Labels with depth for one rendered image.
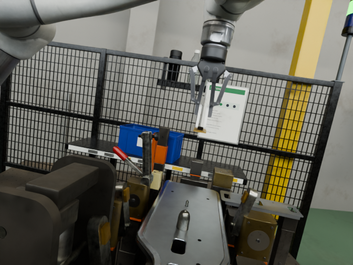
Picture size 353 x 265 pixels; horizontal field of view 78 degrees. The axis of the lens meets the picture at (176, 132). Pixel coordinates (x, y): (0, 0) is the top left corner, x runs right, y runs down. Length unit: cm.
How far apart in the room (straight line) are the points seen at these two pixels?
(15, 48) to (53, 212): 60
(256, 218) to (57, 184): 51
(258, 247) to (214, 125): 69
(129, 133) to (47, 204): 84
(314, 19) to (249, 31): 198
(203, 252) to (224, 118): 80
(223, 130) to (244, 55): 214
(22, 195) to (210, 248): 42
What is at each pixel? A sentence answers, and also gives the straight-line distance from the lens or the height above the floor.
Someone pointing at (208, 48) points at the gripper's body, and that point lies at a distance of 65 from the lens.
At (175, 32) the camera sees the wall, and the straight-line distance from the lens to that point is 306.
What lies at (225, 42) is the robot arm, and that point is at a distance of 66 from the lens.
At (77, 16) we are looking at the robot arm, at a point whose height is 149.
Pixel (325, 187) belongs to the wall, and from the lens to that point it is 432.
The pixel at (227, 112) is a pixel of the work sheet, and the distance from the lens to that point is 122.
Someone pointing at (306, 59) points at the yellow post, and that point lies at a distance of 137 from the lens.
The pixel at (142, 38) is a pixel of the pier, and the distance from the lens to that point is 273.
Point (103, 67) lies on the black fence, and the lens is 136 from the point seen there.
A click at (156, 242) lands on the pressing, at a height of 100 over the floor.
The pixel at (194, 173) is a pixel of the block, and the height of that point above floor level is 102.
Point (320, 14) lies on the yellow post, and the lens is 144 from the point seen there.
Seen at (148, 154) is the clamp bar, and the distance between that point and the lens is 69.
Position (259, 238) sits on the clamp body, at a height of 100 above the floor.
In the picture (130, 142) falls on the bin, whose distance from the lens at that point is 111.
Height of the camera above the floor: 132
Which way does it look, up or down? 8 degrees down
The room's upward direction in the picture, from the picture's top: 9 degrees clockwise
